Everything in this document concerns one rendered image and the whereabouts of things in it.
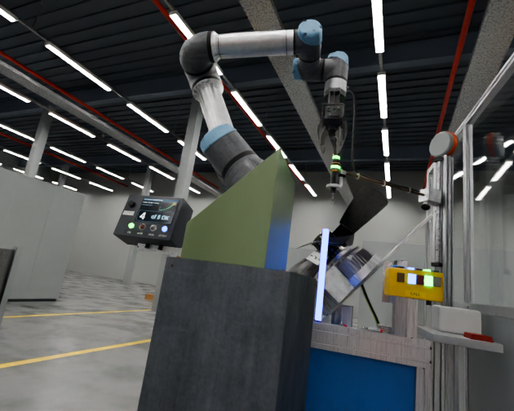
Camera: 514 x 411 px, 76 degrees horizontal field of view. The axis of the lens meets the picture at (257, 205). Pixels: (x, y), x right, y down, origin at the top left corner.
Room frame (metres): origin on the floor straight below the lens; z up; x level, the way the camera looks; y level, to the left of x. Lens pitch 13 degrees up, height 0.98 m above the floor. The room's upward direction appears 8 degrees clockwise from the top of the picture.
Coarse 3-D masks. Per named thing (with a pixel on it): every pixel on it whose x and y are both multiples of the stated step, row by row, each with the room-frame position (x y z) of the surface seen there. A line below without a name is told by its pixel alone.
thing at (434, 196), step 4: (428, 188) 1.68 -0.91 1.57; (432, 188) 1.69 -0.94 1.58; (424, 192) 1.71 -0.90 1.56; (428, 192) 1.68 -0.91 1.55; (432, 192) 1.69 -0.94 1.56; (436, 192) 1.70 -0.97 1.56; (440, 192) 1.71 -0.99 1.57; (420, 196) 1.73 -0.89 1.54; (424, 196) 1.71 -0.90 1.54; (428, 196) 1.68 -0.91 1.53; (432, 196) 1.69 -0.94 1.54; (436, 196) 1.70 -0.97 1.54; (440, 196) 1.71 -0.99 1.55; (420, 200) 1.73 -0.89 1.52; (424, 200) 1.71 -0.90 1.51; (428, 200) 1.68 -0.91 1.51; (432, 200) 1.69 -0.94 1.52; (436, 200) 1.70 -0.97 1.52; (440, 200) 1.71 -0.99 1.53; (432, 204) 1.75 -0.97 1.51; (436, 204) 1.74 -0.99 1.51; (440, 204) 1.72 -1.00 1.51
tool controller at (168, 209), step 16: (128, 208) 1.34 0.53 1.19; (144, 208) 1.32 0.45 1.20; (160, 208) 1.31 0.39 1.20; (176, 208) 1.29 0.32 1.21; (128, 224) 1.32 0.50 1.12; (160, 224) 1.28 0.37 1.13; (176, 224) 1.28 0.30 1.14; (128, 240) 1.35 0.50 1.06; (144, 240) 1.31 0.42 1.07; (160, 240) 1.27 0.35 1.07; (176, 240) 1.30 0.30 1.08
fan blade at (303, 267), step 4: (300, 260) 1.64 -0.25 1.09; (304, 260) 1.61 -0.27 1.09; (308, 260) 1.60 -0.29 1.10; (296, 264) 1.63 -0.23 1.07; (300, 264) 1.61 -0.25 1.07; (304, 264) 1.59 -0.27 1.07; (308, 264) 1.58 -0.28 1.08; (312, 264) 1.56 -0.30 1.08; (316, 264) 1.56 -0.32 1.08; (292, 268) 1.63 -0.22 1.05; (296, 268) 1.60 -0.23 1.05; (300, 268) 1.59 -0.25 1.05; (304, 268) 1.57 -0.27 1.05; (308, 268) 1.56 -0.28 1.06; (312, 268) 1.55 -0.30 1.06; (296, 272) 1.58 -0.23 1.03; (300, 272) 1.57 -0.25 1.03; (304, 272) 1.55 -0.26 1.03; (308, 272) 1.54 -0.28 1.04
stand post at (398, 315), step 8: (400, 264) 1.52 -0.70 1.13; (392, 296) 1.61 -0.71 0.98; (392, 304) 1.60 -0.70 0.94; (400, 304) 1.53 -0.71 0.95; (392, 312) 1.59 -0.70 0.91; (400, 312) 1.53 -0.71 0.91; (392, 320) 1.58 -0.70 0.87; (400, 320) 1.53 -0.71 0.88; (392, 328) 1.57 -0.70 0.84; (400, 328) 1.53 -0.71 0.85
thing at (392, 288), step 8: (392, 272) 1.07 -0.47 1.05; (408, 272) 1.05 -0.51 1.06; (416, 272) 1.05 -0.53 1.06; (424, 272) 1.04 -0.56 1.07; (432, 272) 1.04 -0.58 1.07; (392, 280) 1.07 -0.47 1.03; (432, 280) 1.04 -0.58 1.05; (384, 288) 1.16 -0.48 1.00; (392, 288) 1.07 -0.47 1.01; (400, 288) 1.06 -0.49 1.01; (408, 288) 1.05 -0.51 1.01; (416, 288) 1.05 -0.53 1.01; (424, 288) 1.04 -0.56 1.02; (432, 288) 1.04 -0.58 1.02; (440, 288) 1.03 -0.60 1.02; (400, 296) 1.06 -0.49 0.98; (408, 296) 1.05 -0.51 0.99; (416, 296) 1.05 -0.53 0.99; (424, 296) 1.04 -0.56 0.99; (432, 296) 1.04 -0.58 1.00; (440, 296) 1.03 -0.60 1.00
